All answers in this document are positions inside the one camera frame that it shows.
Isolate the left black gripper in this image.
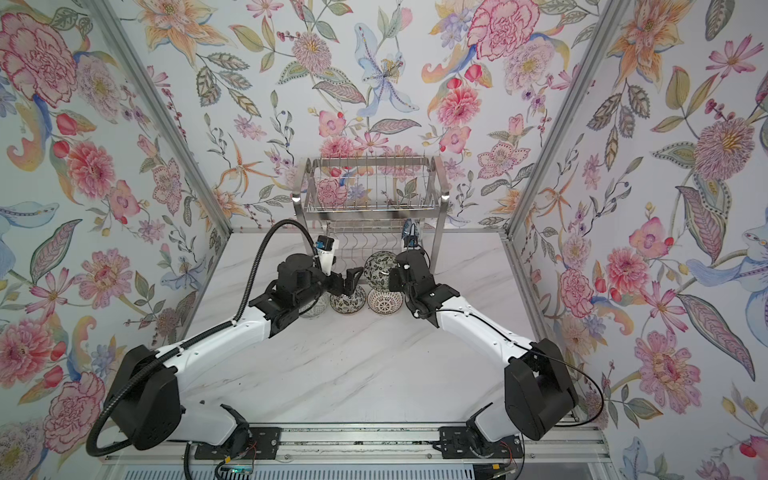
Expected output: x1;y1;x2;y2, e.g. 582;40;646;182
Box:
293;259;364;310

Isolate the green leaf pattern bowl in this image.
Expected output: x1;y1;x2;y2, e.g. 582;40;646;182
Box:
363;251;397;291

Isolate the blue white floral bowl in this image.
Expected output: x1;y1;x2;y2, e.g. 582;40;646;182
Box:
401;218;421;248

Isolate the grey green pattern bowl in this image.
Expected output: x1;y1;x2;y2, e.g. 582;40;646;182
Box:
300;293;329;318

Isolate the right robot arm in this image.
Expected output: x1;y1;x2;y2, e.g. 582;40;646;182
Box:
389;250;578;453

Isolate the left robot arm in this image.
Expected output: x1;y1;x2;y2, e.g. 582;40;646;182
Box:
86;254;363;457

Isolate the steel two-tier dish rack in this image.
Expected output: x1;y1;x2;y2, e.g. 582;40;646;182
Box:
292;156;450;273

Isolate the brown white sunburst bowl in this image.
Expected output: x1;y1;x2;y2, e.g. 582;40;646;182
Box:
367;289;404;315

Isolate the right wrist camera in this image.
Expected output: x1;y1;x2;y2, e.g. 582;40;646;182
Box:
402;232;421;250

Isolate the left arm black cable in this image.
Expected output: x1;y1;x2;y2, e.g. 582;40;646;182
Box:
85;218;317;458

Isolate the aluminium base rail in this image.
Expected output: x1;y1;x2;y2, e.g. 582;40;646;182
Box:
95;421;613;466

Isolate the right aluminium frame post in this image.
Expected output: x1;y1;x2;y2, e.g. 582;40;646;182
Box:
506;1;627;241

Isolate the aluminium frame post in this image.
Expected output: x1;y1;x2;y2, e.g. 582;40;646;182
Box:
506;1;627;241
84;0;233;239

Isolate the left aluminium frame post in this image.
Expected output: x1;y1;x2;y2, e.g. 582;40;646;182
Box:
84;0;233;239

